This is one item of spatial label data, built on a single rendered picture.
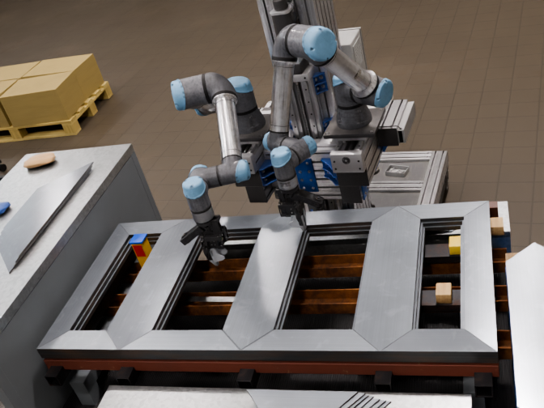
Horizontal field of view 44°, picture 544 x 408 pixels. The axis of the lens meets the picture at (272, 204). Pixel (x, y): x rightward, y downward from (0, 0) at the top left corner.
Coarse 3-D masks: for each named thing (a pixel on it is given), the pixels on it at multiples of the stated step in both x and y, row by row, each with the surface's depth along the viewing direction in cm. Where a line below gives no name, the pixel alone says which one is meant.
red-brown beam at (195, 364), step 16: (80, 368) 239; (96, 368) 237; (112, 368) 235; (144, 368) 231; (160, 368) 229; (176, 368) 227; (192, 368) 225; (208, 368) 223; (224, 368) 221; (256, 368) 218; (272, 368) 216; (288, 368) 214; (304, 368) 212; (320, 368) 210; (336, 368) 209; (352, 368) 207; (368, 368) 206; (384, 368) 204; (400, 368) 202; (416, 368) 201; (432, 368) 199; (448, 368) 198; (464, 368) 196; (480, 368) 195; (496, 368) 193
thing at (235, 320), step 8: (232, 312) 229; (240, 312) 228; (248, 312) 228; (256, 312) 227; (264, 312) 226; (272, 312) 225; (232, 320) 226; (240, 320) 225; (248, 320) 225; (256, 320) 224; (264, 320) 223; (272, 320) 222; (224, 328) 224; (232, 328) 223; (240, 328) 222; (248, 328) 221; (256, 328) 220; (264, 328) 220; (272, 328) 219
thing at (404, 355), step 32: (320, 224) 260; (352, 224) 256; (448, 224) 246; (192, 256) 265; (96, 288) 261; (288, 288) 236; (416, 288) 220; (160, 320) 238; (416, 320) 211; (64, 352) 236; (96, 352) 231; (128, 352) 228; (160, 352) 224; (192, 352) 220; (224, 352) 216; (256, 352) 213; (288, 352) 209; (320, 352) 206; (352, 352) 203; (384, 352) 200; (416, 352) 197; (448, 352) 194; (480, 352) 191
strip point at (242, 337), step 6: (228, 330) 223; (234, 330) 222; (240, 330) 221; (246, 330) 221; (252, 330) 220; (258, 330) 219; (264, 330) 219; (270, 330) 218; (234, 336) 220; (240, 336) 219; (246, 336) 218; (252, 336) 218; (258, 336) 217; (240, 342) 217; (246, 342) 216; (240, 348) 214
